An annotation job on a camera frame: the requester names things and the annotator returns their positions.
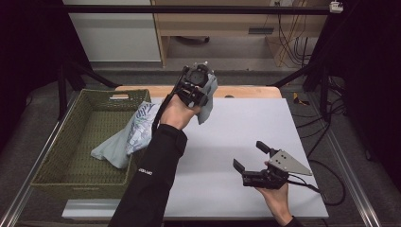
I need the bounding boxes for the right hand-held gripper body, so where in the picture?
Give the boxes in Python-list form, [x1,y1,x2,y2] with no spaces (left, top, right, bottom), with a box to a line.
[241,148,313,191]

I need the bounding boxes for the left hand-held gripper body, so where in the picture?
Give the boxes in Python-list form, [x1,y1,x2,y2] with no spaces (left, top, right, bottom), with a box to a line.
[152,62,218,131]

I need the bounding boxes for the light blue printed shirt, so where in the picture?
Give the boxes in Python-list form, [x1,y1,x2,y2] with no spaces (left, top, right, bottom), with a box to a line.
[90,73,219,170]

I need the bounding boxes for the green woven basket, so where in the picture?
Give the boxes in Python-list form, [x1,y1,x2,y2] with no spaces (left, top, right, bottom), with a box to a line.
[29,88,152,201]

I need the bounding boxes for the person's right hand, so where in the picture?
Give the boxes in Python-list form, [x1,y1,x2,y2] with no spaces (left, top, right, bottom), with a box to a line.
[254,183,295,227]

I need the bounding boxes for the person's left hand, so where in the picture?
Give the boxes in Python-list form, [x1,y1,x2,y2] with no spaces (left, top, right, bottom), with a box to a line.
[159,94,202,131]

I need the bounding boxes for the white table board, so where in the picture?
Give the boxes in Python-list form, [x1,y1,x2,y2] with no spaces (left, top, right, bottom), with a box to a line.
[61,96,330,221]

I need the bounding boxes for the wooden table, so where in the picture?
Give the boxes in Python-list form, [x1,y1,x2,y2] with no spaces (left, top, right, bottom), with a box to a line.
[114,84,284,99]

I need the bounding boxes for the yellow and black tape piece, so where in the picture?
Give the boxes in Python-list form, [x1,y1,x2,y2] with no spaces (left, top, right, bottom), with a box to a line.
[292,92,311,107]

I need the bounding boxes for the wooden desk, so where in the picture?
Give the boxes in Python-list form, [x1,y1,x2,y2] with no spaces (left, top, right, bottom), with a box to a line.
[150,0,329,68]

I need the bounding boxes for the black metal stand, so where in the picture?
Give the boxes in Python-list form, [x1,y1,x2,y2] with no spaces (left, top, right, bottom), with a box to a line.
[267,61,333,122]
[57,59,123,121]

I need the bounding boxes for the white cabinet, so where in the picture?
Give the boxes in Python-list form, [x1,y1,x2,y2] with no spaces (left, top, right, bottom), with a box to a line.
[61,0,163,62]

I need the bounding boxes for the dark curtain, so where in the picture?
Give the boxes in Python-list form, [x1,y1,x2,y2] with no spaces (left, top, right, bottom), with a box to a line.
[310,0,401,183]
[0,0,93,152]

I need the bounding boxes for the white plug adapter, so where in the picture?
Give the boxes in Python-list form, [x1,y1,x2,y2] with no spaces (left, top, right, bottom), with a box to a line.
[328,1,344,14]

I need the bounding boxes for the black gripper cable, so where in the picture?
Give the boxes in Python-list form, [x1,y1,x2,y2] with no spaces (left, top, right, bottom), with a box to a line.
[286,159,347,207]

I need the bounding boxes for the aluminium rail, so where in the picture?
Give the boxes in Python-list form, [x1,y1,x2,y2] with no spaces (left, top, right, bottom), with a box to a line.
[0,93,81,227]
[305,93,383,227]

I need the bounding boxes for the black floor cables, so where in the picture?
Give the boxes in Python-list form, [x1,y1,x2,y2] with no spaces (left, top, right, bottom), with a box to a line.
[291,75,349,159]

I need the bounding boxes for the black frame bar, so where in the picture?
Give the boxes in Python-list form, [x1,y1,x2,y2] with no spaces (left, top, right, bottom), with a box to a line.
[61,4,333,15]

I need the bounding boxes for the hanging black cables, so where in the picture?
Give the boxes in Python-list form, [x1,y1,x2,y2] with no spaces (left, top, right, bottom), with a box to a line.
[275,13,314,68]

